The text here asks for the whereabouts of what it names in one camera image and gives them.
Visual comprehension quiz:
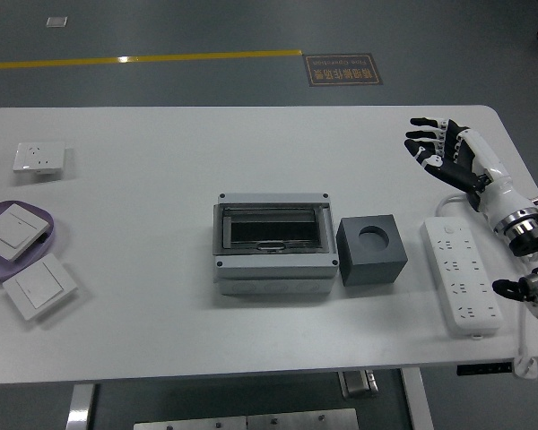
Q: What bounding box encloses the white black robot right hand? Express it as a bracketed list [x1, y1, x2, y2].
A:
[403, 116, 537, 228]

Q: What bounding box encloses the grey electrical box clear lid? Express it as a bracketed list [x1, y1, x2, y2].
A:
[213, 192, 341, 297]

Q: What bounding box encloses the grey cube with round hole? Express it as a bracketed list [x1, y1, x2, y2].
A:
[334, 213, 408, 288]

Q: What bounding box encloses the white power strip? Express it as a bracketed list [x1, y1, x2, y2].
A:
[420, 216, 506, 338]

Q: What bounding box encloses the black table control panel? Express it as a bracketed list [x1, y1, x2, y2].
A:
[456, 361, 515, 376]

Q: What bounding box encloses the silver table leg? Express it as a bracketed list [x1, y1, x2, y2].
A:
[401, 367, 435, 430]

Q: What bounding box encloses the white power cable with plug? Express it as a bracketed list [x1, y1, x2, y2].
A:
[436, 192, 538, 381]

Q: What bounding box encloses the metal bracket under table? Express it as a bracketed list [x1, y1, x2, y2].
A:
[338, 369, 380, 399]

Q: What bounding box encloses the metal base plate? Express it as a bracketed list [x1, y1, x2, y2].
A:
[246, 408, 360, 430]
[133, 415, 248, 430]

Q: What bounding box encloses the white wall socket panel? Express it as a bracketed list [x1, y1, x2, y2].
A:
[12, 142, 67, 174]

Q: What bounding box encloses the white wall switch panel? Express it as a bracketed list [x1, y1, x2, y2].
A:
[2, 254, 79, 322]
[0, 203, 50, 262]

